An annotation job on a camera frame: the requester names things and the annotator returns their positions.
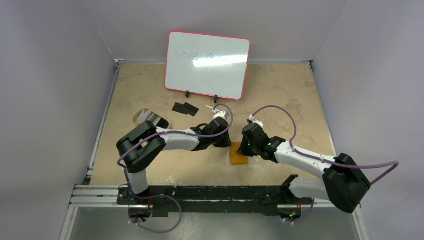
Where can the black credit card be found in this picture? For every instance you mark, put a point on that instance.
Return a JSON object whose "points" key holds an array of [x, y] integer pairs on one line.
{"points": [[180, 108], [190, 109]]}

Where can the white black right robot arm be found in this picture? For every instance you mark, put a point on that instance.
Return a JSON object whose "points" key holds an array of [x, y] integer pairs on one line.
{"points": [[335, 178]]}

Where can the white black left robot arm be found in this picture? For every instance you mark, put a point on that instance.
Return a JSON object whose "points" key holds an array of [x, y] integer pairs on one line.
{"points": [[142, 145]]}

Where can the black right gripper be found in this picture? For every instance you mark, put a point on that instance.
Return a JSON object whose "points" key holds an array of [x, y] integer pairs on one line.
{"points": [[248, 145]]}

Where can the beige oval plastic tray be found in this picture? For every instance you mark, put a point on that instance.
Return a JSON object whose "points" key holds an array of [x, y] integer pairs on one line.
{"points": [[164, 123]]}

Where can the pink framed whiteboard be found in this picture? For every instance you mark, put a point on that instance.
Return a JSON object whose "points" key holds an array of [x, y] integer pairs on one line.
{"points": [[207, 64]]}

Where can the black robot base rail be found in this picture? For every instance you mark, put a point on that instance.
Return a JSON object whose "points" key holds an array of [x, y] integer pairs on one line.
{"points": [[266, 200]]}

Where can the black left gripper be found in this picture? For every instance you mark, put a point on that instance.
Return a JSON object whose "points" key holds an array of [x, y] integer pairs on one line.
{"points": [[226, 142]]}

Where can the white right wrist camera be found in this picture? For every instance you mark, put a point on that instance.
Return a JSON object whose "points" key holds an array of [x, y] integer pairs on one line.
{"points": [[252, 119]]}

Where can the yellow leather card holder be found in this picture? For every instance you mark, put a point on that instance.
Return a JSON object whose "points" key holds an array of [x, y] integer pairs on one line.
{"points": [[236, 158]]}

